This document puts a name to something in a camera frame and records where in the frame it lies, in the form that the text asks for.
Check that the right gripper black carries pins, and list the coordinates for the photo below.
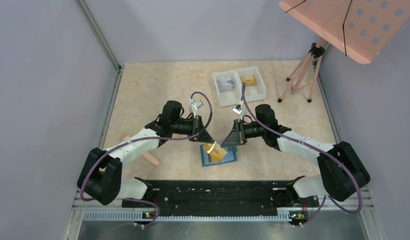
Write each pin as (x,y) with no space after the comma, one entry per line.
(240,132)

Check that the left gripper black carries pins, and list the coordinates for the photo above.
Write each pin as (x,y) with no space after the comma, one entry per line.
(196,127)

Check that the teal card holder wallet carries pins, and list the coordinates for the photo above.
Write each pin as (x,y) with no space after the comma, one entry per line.
(229,158)

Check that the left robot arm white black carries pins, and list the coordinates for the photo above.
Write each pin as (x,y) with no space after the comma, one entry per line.
(101,176)

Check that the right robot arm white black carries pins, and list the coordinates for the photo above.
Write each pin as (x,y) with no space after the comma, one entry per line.
(341,171)

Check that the silver card in tray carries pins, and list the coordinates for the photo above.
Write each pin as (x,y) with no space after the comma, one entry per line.
(225,85)

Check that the gold card in tray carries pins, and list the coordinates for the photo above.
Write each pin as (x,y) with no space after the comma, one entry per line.
(248,80)

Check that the white two-compartment tray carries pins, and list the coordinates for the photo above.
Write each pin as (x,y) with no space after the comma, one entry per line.
(252,92)

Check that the beige wooden peg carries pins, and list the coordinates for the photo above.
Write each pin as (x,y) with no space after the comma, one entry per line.
(146,155)

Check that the pink tripod stand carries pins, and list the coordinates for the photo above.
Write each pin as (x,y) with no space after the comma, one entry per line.
(295,79)

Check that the pink perforated board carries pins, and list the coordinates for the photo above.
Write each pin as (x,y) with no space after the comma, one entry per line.
(358,28)

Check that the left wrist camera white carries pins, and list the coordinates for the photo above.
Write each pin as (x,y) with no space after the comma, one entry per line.
(195,105)

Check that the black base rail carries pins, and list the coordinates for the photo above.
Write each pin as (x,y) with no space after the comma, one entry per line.
(221,198)

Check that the grey slotted cable duct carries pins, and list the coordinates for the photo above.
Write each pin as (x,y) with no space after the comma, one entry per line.
(140,216)

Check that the aluminium frame post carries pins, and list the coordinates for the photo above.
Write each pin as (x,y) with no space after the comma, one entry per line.
(100,37)

